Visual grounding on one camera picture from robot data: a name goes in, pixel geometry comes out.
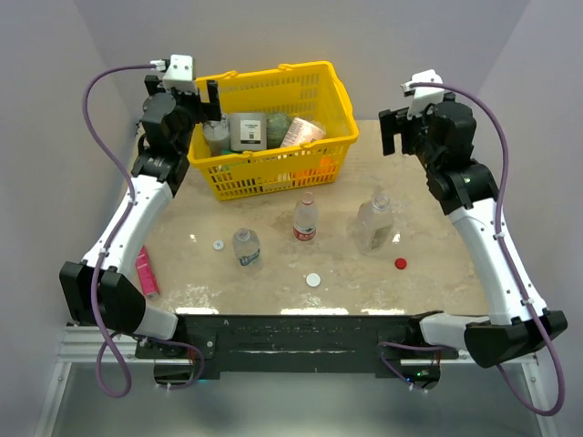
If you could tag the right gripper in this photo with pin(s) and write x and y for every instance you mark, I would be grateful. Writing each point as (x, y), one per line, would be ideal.
(403, 126)

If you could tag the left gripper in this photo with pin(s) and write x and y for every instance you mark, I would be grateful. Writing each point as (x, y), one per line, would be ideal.
(206, 110)

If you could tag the large clear square bottle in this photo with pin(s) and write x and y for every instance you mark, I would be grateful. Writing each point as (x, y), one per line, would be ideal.
(375, 221)

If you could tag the white bottle cap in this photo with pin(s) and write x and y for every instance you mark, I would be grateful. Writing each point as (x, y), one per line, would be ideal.
(313, 280)

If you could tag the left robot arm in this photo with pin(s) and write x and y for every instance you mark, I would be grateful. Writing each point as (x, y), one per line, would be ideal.
(98, 289)

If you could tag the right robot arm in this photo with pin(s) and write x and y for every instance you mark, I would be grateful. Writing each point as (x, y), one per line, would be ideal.
(440, 134)

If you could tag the red label water bottle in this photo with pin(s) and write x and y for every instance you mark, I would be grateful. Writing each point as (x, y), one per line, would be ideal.
(305, 218)

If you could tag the red bottle cap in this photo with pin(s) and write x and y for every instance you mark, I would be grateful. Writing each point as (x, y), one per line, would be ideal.
(400, 263)

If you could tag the blue label water bottle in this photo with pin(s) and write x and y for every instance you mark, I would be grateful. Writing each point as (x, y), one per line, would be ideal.
(247, 247)

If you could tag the grey crumpled can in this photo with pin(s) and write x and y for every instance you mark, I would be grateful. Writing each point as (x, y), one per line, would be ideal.
(217, 135)

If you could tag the grey box with label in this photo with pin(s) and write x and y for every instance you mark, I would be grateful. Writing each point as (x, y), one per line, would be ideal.
(248, 131)

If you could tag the green round vegetable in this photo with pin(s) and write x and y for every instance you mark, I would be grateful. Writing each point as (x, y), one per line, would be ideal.
(277, 126)

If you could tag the orange item in basket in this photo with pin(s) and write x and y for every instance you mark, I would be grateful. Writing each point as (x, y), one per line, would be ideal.
(322, 173)

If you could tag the yellow plastic basket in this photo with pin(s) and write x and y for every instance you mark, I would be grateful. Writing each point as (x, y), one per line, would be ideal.
(311, 91)

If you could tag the pink printed package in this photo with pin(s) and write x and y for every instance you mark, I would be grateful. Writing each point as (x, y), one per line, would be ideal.
(302, 132)

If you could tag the pink snack packet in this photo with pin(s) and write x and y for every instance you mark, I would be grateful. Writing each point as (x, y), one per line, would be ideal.
(146, 277)

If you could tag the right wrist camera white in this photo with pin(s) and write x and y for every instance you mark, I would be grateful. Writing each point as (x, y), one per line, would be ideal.
(425, 90)

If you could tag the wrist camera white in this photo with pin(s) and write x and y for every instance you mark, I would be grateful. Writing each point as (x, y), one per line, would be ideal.
(178, 73)
(425, 90)

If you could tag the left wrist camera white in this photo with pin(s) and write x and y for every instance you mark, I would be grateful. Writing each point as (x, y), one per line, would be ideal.
(178, 73)

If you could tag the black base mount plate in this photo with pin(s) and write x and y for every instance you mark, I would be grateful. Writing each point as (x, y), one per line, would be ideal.
(299, 343)

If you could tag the aluminium frame rail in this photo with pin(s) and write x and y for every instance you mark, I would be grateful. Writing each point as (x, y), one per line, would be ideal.
(467, 401)

